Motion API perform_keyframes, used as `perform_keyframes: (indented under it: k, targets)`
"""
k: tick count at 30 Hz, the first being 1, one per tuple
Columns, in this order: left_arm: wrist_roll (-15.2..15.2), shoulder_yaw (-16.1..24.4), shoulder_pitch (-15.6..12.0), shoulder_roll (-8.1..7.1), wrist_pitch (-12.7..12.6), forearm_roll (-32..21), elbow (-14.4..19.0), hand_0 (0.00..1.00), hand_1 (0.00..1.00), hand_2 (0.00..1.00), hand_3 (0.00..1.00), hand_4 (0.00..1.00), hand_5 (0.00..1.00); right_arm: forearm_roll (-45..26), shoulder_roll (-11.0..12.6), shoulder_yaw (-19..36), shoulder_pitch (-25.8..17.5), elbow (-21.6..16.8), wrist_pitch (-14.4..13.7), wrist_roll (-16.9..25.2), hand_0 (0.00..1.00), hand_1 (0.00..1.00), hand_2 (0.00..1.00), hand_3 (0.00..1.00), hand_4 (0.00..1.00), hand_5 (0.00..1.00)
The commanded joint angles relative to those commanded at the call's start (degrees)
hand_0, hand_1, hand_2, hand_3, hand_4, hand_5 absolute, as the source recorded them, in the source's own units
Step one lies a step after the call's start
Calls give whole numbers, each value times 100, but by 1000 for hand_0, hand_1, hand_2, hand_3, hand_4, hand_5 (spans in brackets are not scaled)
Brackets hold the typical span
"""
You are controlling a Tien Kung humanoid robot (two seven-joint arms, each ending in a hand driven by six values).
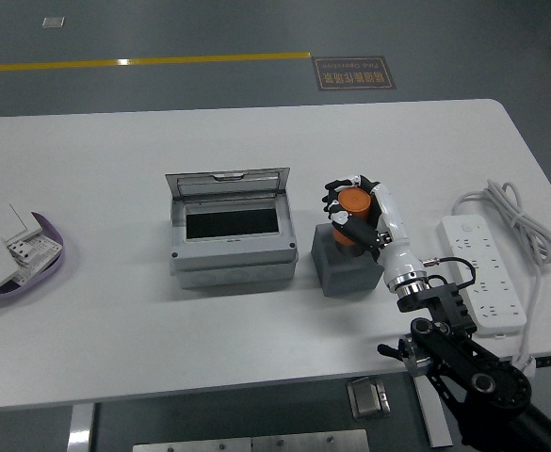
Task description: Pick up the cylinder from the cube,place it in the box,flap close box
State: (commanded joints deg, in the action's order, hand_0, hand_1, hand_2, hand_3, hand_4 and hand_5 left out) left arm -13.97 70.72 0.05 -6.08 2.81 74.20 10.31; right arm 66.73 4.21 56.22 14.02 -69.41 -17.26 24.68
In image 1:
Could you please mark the small metal floor plate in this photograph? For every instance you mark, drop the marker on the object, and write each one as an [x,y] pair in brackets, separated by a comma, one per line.
[53,22]

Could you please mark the brown floor sign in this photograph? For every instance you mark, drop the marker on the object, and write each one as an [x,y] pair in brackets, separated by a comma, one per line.
[354,73]

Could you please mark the white perforated plastic part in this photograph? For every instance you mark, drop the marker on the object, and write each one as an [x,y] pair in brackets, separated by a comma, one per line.
[32,254]

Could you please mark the metal floor socket box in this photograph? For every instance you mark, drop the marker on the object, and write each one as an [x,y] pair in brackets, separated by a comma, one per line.
[368,398]

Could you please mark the white power strip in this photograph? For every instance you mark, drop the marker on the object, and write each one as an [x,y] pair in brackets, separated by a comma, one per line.
[482,263]

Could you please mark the white table leg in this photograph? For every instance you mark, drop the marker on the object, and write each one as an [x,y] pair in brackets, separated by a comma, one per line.
[81,428]
[434,419]

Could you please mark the purple tray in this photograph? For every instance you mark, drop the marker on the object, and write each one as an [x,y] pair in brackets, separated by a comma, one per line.
[51,270]

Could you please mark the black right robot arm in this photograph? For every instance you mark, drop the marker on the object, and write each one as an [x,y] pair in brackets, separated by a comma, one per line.
[473,362]

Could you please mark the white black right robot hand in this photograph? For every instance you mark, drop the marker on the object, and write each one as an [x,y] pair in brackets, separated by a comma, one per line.
[395,226]

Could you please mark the white switch panel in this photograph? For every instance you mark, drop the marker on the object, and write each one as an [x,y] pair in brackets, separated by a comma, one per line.
[9,219]

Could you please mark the dark grey holed cube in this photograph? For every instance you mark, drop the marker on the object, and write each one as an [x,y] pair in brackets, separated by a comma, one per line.
[345,275]

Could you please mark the grey electrical enclosure box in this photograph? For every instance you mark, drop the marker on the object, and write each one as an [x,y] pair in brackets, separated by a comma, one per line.
[232,256]

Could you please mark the yellow floor tape line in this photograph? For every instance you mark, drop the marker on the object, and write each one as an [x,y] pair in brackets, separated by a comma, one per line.
[138,61]

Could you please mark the small black table bracket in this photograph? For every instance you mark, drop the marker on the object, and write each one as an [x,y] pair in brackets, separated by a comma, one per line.
[546,361]

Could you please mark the orange cylinder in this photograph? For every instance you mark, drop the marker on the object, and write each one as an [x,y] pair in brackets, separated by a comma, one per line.
[354,201]

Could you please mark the steel base plate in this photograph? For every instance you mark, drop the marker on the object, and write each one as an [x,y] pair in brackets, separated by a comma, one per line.
[251,442]

